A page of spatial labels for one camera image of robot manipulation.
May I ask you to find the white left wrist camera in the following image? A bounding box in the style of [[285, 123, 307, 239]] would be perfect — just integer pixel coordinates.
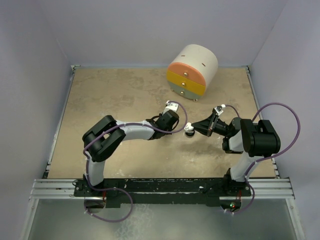
[[162, 100, 179, 114]]

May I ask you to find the black earbud charging case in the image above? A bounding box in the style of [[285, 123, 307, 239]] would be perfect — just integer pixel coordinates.
[[185, 131, 195, 138]]

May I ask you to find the round white drawer cabinet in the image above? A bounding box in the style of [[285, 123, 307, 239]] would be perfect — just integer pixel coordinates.
[[166, 44, 218, 102]]

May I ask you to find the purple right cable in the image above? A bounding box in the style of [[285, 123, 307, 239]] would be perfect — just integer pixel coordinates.
[[223, 102, 301, 215]]

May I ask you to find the aluminium frame rail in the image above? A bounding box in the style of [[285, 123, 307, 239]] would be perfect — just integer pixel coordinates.
[[30, 178, 295, 200]]

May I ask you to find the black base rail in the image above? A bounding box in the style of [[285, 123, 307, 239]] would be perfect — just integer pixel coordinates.
[[72, 177, 251, 208]]

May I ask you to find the white earbud charging case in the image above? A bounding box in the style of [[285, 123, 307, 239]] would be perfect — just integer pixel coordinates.
[[184, 122, 195, 133]]

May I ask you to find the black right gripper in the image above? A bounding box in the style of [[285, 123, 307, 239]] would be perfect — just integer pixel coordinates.
[[191, 112, 232, 137]]

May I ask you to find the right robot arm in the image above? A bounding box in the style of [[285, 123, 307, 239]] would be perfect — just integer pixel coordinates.
[[190, 113, 281, 196]]

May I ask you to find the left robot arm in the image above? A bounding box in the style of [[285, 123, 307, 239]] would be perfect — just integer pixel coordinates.
[[82, 110, 179, 196]]

